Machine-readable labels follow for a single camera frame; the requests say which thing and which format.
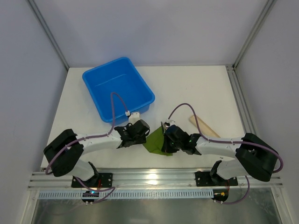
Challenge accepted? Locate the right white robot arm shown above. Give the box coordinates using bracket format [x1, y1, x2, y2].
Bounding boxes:
[162, 123, 278, 186]

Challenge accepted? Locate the white slotted cable duct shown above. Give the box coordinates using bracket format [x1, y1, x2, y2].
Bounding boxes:
[38, 189, 214, 200]

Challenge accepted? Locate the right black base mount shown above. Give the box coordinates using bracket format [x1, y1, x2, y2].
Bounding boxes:
[195, 171, 238, 187]

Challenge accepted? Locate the left aluminium frame post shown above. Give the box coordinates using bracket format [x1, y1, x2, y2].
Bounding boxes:
[26, 0, 70, 70]

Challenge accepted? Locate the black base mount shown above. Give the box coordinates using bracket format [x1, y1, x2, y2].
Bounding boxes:
[195, 171, 238, 187]
[82, 173, 113, 189]

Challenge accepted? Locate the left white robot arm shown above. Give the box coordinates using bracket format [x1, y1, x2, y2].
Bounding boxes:
[43, 119, 150, 188]

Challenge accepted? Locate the aluminium front rail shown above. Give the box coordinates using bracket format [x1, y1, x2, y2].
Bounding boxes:
[27, 168, 284, 191]

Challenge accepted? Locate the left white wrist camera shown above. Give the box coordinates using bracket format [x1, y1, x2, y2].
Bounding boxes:
[125, 111, 140, 125]

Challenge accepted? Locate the blue plastic bin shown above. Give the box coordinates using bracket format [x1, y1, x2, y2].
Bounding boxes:
[82, 57, 155, 125]

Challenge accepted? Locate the beige cutlery tray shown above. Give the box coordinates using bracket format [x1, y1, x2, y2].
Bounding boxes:
[189, 115, 220, 138]

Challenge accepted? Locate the right aluminium side rail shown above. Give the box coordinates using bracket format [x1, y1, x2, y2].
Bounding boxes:
[225, 65, 261, 145]

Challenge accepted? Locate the aluminium frame post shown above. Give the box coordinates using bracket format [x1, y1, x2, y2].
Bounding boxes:
[26, 0, 70, 70]
[232, 0, 277, 69]

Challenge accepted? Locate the green paper napkin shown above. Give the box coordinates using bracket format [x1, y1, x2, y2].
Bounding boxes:
[143, 127, 172, 156]

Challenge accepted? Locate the right aluminium frame post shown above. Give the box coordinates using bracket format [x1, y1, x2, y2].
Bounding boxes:
[232, 0, 277, 69]

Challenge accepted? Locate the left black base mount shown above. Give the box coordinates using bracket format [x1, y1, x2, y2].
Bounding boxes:
[82, 173, 113, 189]

